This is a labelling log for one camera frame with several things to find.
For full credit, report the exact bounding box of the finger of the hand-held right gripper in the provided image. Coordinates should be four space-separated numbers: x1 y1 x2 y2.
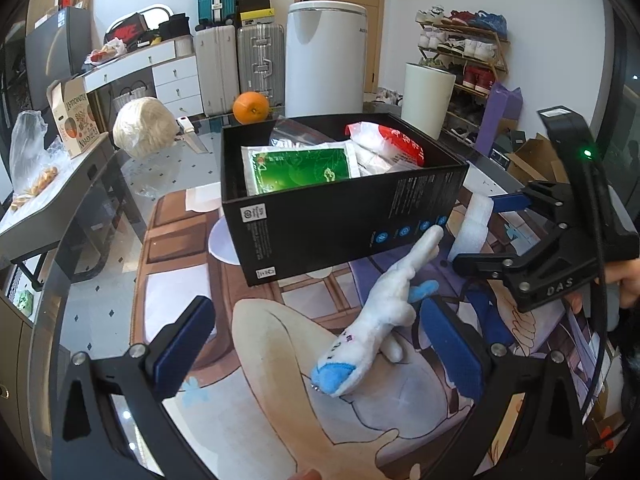
490 182 569 223
451 224 569 293

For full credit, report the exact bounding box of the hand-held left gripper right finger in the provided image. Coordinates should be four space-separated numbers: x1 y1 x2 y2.
419 297 592 480

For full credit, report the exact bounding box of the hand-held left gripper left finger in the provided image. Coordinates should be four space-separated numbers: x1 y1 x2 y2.
50 295 221 480

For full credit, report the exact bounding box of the white foam piece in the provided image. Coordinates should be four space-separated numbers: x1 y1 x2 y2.
447 193 496 264

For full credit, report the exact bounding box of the white and blue plush toy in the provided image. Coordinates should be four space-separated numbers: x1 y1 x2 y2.
309 224 445 398

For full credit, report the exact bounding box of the white and red packet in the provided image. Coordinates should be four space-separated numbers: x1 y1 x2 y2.
346 120 427 169

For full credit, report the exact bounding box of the black cardboard box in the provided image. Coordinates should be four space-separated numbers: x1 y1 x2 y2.
220 112 471 289

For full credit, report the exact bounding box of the green packet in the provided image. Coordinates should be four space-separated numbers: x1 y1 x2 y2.
241 140 361 197

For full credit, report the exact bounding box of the person's right hand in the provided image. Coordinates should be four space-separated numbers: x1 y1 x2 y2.
606 259 640 309

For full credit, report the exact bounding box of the open cardboard box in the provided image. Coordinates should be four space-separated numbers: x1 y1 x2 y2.
504 132 571 186

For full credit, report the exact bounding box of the purple carton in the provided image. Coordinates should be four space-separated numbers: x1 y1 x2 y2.
474 82 524 154

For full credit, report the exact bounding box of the printed table mat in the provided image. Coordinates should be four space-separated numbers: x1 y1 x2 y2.
132 179 607 480

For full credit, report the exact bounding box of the wooden shoe rack with shoes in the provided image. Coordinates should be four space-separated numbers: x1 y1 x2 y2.
414 4 511 144

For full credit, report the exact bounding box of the white trash bin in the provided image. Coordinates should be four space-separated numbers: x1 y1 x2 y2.
402 62 457 141

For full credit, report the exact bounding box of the pile of white sneakers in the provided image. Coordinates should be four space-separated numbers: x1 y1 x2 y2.
372 86 404 106

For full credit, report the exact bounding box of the grey side table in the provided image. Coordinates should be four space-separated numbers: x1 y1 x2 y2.
0 132 119 292

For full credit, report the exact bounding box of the white cabbage head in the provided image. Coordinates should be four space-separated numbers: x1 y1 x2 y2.
112 97 181 160

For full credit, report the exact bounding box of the white electric kettle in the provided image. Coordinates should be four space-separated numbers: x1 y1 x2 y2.
284 0 369 120

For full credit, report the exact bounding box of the orange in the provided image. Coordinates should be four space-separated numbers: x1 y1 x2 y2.
232 91 271 125

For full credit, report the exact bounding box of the clear plastic bag of fruit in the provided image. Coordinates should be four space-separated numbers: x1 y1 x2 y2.
8 109 61 212

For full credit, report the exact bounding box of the printed fruit carton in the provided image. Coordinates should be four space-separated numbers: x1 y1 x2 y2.
47 77 104 159

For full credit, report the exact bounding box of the grey woven basket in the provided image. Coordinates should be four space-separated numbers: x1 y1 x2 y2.
112 82 156 111

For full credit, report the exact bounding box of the white suitcase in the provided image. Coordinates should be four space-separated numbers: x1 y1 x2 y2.
193 24 239 117

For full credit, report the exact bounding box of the white desk with drawers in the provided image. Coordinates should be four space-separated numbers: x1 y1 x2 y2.
82 34 206 126

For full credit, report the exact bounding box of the silver suitcase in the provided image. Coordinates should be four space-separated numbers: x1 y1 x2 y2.
236 22 287 109

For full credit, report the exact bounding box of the plastic bag of food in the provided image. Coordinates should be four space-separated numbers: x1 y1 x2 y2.
84 39 129 66

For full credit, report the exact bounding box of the yellow and black box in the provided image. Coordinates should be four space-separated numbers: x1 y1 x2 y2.
238 7 276 25

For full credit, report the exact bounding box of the black pouch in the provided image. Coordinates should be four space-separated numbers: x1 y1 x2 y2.
159 12 194 41

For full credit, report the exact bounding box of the red and black shoe box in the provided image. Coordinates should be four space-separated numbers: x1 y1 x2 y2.
103 12 149 46

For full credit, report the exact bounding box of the dark grey fridge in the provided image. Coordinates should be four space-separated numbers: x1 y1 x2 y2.
24 5 94 111

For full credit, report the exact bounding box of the oval white framed mirror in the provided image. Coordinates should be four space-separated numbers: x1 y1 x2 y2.
107 3 174 36

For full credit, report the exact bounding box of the white handled knife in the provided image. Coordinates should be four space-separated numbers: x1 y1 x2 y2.
174 117 209 154

